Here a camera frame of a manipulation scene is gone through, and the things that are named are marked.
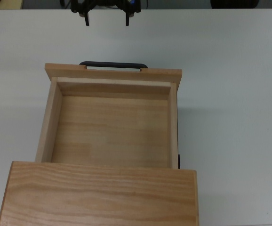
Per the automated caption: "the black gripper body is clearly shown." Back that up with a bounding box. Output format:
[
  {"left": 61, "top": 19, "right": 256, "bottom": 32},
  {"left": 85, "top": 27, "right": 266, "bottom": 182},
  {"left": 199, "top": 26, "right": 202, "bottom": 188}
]
[{"left": 90, "top": 0, "right": 127, "bottom": 6}]

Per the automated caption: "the wooden drawer with black handle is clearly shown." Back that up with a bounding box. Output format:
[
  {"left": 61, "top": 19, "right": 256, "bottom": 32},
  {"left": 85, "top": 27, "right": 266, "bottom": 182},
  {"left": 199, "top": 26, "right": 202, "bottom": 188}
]
[{"left": 34, "top": 61, "right": 183, "bottom": 170}]

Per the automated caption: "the wooden two-drawer cabinet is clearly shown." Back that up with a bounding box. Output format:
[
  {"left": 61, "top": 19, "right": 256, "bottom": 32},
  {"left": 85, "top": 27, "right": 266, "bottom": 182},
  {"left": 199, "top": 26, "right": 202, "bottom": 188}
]
[{"left": 0, "top": 161, "right": 200, "bottom": 226}]

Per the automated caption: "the black rounded chair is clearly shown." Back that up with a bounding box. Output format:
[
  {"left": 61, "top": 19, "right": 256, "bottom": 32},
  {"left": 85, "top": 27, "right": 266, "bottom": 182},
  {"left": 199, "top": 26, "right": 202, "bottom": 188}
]
[{"left": 210, "top": 0, "right": 261, "bottom": 9}]

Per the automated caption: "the black drawer handle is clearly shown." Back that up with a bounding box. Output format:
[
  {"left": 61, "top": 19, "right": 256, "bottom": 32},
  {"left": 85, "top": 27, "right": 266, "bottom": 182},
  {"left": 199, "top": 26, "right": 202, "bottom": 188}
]
[{"left": 79, "top": 61, "right": 149, "bottom": 71}]

